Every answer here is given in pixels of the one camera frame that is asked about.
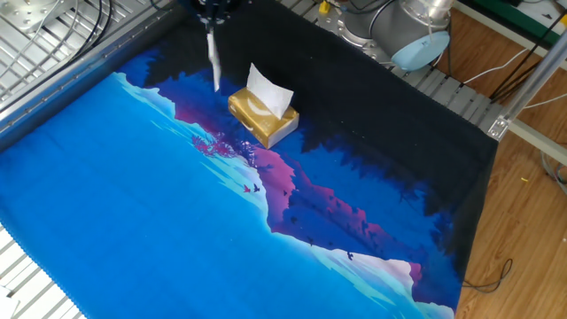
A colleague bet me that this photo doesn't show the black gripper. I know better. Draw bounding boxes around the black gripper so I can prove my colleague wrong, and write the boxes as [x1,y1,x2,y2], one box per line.
[194,0,240,35]

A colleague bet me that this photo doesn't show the white napkin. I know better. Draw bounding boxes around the white napkin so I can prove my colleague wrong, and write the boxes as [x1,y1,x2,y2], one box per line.
[206,29,221,93]
[245,62,295,121]

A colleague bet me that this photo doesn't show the gold tissue pack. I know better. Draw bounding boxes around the gold tissue pack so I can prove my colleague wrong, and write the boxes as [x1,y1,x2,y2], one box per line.
[227,87,300,150]

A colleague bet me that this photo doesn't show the metal mounting plate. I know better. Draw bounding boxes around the metal mounting plate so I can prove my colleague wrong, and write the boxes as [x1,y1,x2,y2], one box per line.
[0,0,61,35]

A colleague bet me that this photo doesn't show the blue mountain landscape tablecloth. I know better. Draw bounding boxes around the blue mountain landscape tablecloth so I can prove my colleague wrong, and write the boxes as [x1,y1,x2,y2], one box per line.
[0,0,500,319]

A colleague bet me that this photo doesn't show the white paper sheet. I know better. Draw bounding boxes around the white paper sheet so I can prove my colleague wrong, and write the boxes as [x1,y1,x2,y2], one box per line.
[0,285,21,319]

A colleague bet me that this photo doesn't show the thick black cable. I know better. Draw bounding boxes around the thick black cable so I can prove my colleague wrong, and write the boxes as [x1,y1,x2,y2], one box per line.
[0,0,114,97]

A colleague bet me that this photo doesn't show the aluminium table edge rail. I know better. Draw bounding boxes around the aluminium table edge rail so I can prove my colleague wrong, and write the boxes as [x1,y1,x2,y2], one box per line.
[0,0,178,152]

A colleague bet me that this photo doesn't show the white floor cable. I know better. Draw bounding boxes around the white floor cable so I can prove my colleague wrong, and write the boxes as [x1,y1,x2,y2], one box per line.
[522,92,567,110]
[462,47,531,85]

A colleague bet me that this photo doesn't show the black floor cable bundle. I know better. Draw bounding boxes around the black floor cable bundle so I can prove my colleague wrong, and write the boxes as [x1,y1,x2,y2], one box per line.
[489,12,567,101]

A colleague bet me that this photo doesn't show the aluminium frame post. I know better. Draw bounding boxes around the aluminium frame post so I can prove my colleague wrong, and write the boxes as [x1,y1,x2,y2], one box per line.
[486,30,567,143]

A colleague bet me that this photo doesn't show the aluminium frame crossbeam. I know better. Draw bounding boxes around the aluminium frame crossbeam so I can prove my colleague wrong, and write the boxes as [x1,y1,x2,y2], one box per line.
[509,119,567,166]

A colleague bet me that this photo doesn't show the grey cable coil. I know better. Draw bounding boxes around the grey cable coil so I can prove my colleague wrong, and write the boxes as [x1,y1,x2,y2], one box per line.
[540,150,567,196]

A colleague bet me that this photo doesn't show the thin black floor cable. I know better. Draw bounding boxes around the thin black floor cable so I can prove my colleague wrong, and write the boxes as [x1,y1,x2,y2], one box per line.
[462,258,514,294]

